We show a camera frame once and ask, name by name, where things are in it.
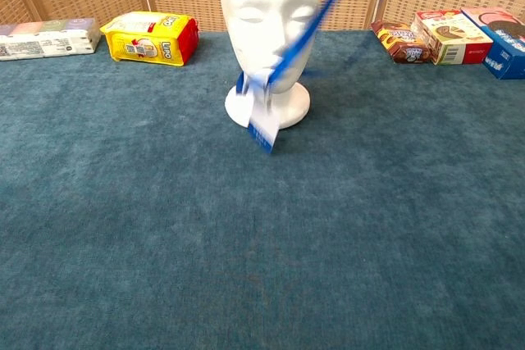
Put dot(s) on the blue pink Oreo box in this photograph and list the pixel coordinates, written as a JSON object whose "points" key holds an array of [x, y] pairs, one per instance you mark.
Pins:
{"points": [[506, 46]]}

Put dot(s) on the cream red wafer box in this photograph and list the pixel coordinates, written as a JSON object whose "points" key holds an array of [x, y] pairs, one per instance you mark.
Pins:
{"points": [[451, 36]]}

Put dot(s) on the multicolour smiley tissue pack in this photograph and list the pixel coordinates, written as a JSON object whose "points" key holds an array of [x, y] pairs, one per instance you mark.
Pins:
{"points": [[45, 40]]}

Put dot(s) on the yellow Lipo biscuit bag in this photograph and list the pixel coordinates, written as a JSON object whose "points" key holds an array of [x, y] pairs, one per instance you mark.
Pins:
{"points": [[147, 38]]}

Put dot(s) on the teal carpet table cover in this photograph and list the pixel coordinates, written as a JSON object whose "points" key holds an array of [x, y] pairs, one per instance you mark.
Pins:
{"points": [[246, 223]]}

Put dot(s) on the brown chocolate cookie pack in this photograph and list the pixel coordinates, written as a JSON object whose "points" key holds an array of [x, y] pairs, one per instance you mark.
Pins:
{"points": [[404, 44]]}

